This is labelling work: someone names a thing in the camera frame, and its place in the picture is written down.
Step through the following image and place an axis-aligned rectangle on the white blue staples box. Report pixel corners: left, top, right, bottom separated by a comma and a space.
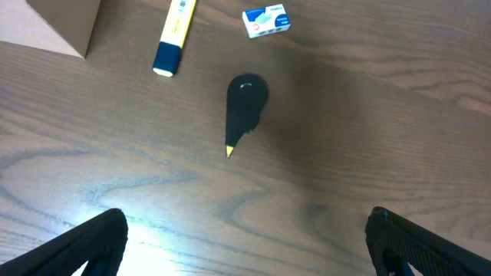
242, 4, 291, 38

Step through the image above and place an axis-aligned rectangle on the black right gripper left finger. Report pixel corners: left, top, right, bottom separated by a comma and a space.
1, 209, 128, 276

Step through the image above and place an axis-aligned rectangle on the black correction tape dispenser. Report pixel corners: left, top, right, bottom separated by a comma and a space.
225, 74, 269, 159

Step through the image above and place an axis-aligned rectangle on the open cardboard box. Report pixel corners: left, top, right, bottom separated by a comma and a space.
1, 0, 101, 58

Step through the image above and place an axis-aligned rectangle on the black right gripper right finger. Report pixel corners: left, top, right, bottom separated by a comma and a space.
365, 206, 490, 276

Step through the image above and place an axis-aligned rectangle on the yellow blue highlighter pen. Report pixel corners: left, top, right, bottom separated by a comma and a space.
153, 0, 196, 77

